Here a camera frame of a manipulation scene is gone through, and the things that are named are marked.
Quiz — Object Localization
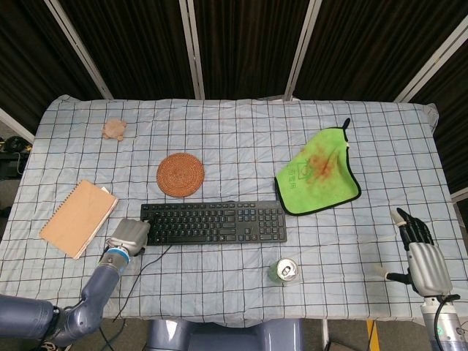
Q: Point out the black folding screen panels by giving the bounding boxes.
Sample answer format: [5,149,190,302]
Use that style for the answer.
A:
[0,0,468,195]

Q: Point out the black computer keyboard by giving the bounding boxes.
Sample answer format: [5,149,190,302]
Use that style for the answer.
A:
[138,200,288,246]

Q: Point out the stained green cleaning cloth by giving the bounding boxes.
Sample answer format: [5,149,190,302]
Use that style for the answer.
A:
[274,117,362,216]

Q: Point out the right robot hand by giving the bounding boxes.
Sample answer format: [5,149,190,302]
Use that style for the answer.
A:
[374,207,453,297]

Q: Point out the black keyboard cable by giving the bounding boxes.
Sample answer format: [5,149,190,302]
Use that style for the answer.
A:
[113,244,173,322]

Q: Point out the brown spiral notebook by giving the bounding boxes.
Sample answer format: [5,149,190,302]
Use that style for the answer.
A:
[39,178,119,260]

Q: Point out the green drink can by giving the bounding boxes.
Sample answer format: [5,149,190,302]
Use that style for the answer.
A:
[268,257,300,285]

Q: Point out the small tan turtle figurine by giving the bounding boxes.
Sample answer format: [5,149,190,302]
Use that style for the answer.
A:
[102,119,128,141]

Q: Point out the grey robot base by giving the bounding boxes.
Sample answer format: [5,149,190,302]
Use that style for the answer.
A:
[146,318,304,351]

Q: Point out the round woven rattan coaster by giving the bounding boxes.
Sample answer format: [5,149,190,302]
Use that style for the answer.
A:
[156,153,205,198]

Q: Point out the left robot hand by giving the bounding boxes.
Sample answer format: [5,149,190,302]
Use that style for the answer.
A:
[106,213,154,257]

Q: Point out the blue checked tablecloth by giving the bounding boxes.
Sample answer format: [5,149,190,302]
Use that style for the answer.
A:
[13,94,466,327]

